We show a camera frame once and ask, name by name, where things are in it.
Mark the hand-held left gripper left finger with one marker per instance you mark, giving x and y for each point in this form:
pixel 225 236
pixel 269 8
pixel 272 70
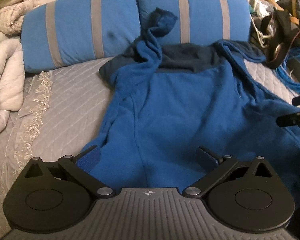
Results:
pixel 90 155

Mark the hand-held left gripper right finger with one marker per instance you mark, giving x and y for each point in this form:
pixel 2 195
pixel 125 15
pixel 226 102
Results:
pixel 205 155

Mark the blue fleece jacket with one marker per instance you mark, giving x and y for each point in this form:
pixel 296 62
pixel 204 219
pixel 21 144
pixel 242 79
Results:
pixel 177 105

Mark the black bag with red trim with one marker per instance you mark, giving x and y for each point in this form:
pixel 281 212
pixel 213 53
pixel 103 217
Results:
pixel 275 57

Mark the teal cloth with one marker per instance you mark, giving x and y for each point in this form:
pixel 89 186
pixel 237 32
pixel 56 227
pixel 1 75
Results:
pixel 251 9

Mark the white puffy comforter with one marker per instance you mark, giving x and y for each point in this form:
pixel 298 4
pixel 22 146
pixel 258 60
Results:
pixel 7 67

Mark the blue grey-striped pillow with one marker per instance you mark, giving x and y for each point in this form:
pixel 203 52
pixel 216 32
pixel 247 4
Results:
pixel 202 12
pixel 72 30

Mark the beige quilted blanket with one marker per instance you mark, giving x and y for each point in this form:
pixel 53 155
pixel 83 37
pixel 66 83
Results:
pixel 17 10

